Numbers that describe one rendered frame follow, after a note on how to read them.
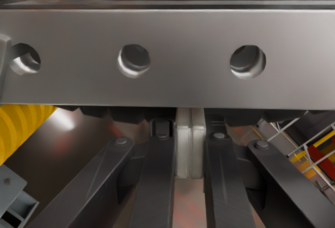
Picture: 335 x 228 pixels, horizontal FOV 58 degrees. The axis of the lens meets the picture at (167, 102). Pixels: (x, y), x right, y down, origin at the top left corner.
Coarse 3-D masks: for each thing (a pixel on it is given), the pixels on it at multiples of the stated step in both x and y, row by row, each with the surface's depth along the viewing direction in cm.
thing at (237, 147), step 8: (208, 120) 17; (216, 120) 17; (208, 128) 16; (216, 128) 16; (224, 128) 16; (240, 152) 14; (240, 160) 13; (248, 160) 13; (240, 168) 13; (248, 168) 13; (256, 168) 13; (248, 176) 13; (256, 176) 13; (248, 184) 13; (256, 184) 13; (264, 184) 13
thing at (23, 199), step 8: (24, 192) 63; (16, 200) 63; (24, 200) 63; (32, 200) 63; (8, 208) 58; (16, 208) 62; (24, 208) 63; (32, 208) 62; (8, 216) 56; (16, 216) 58; (24, 216) 62; (0, 224) 55; (8, 224) 55; (16, 224) 56; (24, 224) 58
